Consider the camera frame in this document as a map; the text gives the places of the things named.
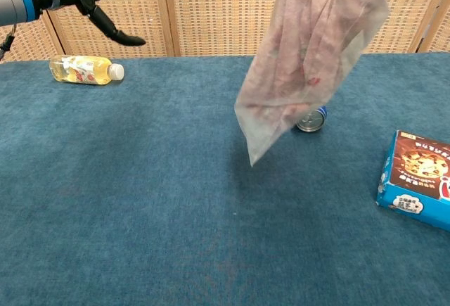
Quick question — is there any translucent white plastic bag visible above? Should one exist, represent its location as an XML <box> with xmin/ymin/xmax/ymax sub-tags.
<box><xmin>234</xmin><ymin>0</ymin><xmax>416</xmax><ymax>167</ymax></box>

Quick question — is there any blue soda can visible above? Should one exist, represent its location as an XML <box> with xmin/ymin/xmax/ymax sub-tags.
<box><xmin>295</xmin><ymin>105</ymin><xmax>330</xmax><ymax>133</ymax></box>

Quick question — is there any woven wooden folding screen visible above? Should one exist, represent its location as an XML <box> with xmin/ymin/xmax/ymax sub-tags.
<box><xmin>0</xmin><ymin>0</ymin><xmax>450</xmax><ymax>64</ymax></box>

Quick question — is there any blue felt table cover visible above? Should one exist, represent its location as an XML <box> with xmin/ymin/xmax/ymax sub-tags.
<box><xmin>0</xmin><ymin>52</ymin><xmax>450</xmax><ymax>306</ymax></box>

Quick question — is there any pink floral cloth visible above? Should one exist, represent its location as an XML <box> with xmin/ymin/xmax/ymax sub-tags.
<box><xmin>242</xmin><ymin>0</ymin><xmax>387</xmax><ymax>124</ymax></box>

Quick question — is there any blue chocolate chip cookie box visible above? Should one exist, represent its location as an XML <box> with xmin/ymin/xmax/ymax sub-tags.
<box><xmin>375</xmin><ymin>129</ymin><xmax>450</xmax><ymax>232</ymax></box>

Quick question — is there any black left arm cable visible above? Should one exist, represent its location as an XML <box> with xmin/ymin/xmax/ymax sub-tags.
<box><xmin>0</xmin><ymin>23</ymin><xmax>18</xmax><ymax>61</ymax></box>

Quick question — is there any yellow drink plastic bottle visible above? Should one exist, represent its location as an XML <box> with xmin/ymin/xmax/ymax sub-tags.
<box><xmin>49</xmin><ymin>55</ymin><xmax>125</xmax><ymax>86</ymax></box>

